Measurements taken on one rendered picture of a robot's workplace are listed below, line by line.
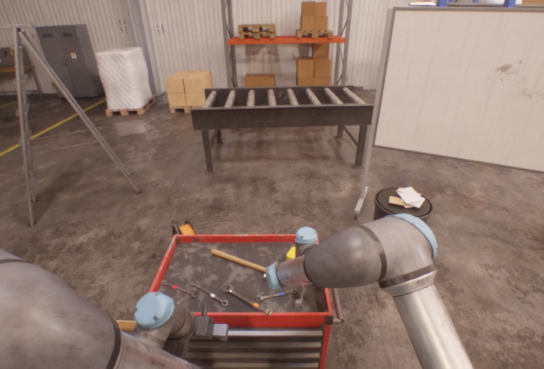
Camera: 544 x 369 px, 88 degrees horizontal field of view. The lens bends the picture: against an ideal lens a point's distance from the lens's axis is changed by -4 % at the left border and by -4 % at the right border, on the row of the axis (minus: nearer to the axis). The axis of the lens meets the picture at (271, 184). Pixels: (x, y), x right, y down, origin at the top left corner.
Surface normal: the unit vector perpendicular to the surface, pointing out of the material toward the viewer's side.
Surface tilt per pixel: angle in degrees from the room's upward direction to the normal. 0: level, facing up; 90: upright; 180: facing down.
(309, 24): 90
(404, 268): 50
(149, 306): 25
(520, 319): 0
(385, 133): 90
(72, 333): 61
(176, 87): 90
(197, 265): 0
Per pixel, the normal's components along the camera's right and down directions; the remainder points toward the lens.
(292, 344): -0.02, -0.72
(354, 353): -0.02, -0.87
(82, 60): -0.02, 0.50
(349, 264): -0.37, -0.01
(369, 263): 0.05, -0.04
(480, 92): -0.43, 0.46
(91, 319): 0.86, -0.51
